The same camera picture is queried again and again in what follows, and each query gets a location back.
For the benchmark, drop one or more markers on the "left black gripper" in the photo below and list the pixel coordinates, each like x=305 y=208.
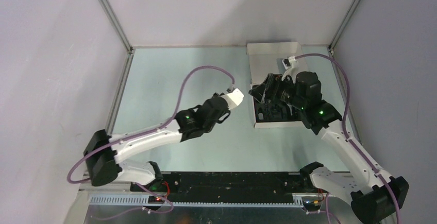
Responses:
x=225 y=112

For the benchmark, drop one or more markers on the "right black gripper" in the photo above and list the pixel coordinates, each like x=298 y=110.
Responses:
x=273 y=83

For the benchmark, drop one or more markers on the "black silver hair clipper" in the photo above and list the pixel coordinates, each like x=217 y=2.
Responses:
x=291 y=110

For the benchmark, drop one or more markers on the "white cardboard kit box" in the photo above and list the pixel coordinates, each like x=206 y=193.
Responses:
x=266 y=58

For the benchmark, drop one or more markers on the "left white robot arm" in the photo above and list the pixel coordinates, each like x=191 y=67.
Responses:
x=108 y=156

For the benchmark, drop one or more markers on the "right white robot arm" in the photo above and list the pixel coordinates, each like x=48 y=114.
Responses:
x=371 y=191

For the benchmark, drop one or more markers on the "black plastic tray insert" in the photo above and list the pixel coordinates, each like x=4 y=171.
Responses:
x=276 y=115

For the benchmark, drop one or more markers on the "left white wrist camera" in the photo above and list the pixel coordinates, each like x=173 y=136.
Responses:
x=234 y=98

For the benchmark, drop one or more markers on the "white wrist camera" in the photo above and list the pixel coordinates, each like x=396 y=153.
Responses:
x=234 y=98
x=290 y=64

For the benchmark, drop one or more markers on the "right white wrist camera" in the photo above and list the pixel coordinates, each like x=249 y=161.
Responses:
x=290 y=64

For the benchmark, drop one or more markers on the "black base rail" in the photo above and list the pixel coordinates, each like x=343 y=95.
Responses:
x=232 y=187

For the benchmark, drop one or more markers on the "aluminium frame post right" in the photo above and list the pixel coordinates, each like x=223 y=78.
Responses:
x=344 y=23

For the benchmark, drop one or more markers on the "aluminium frame post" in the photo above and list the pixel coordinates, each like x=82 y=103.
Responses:
x=115 y=23
x=344 y=23

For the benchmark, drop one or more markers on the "aluminium frame post left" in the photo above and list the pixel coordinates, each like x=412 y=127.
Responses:
x=115 y=23

